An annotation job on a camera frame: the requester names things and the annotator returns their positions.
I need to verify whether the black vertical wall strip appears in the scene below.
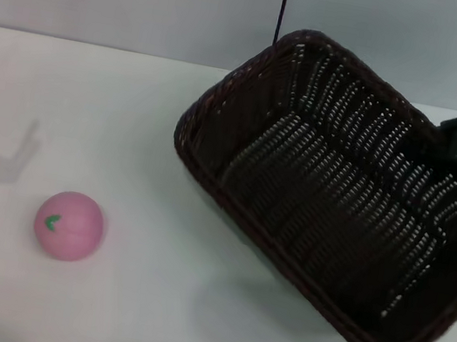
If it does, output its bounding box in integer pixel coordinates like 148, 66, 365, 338
271, 0, 290, 47

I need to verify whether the pink peach toy ball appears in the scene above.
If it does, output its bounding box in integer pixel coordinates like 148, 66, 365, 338
28, 185, 112, 268

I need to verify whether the dark brown wicker basket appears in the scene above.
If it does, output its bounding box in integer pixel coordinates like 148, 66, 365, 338
141, 9, 457, 342

